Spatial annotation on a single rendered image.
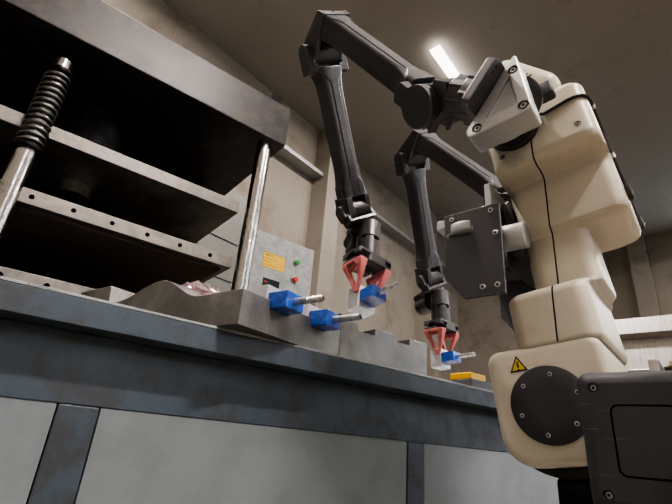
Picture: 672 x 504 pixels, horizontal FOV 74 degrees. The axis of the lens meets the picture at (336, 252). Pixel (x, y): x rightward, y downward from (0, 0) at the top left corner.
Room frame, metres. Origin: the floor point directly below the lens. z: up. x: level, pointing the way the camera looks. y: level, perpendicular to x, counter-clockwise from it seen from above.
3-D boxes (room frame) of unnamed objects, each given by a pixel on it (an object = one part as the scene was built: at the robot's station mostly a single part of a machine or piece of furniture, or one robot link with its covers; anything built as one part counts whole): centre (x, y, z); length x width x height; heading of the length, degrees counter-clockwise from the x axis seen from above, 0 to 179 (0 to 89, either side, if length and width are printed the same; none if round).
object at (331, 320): (0.78, 0.00, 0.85); 0.13 x 0.05 x 0.05; 54
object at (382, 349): (1.17, 0.02, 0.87); 0.50 x 0.26 x 0.14; 37
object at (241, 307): (0.89, 0.26, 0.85); 0.50 x 0.26 x 0.11; 54
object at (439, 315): (1.35, -0.34, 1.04); 0.10 x 0.07 x 0.07; 133
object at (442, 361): (1.31, -0.37, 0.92); 0.13 x 0.05 x 0.05; 43
